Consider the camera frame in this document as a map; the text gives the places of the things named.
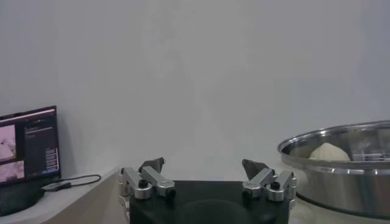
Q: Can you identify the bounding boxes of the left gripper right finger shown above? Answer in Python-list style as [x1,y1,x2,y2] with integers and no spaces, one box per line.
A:
[241,158,297,203]

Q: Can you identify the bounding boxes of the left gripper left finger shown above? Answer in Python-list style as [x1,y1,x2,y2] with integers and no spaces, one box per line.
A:
[118,156,177,200]

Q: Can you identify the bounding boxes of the white steamed baozi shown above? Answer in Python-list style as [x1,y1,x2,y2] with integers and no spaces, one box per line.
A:
[309,142,351,162]

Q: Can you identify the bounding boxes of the stainless steel steamer basket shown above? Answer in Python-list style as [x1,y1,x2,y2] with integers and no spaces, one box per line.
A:
[277,120,390,220]

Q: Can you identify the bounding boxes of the small black usb hub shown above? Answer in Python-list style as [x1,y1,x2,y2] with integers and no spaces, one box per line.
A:
[41,181,73,192]

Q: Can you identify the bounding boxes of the black laptop with dark screen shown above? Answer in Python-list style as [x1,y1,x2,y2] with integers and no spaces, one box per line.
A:
[0,105,62,187]

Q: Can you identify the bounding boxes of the black usb hub cable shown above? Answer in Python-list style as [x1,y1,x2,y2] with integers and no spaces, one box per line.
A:
[57,173,102,188]

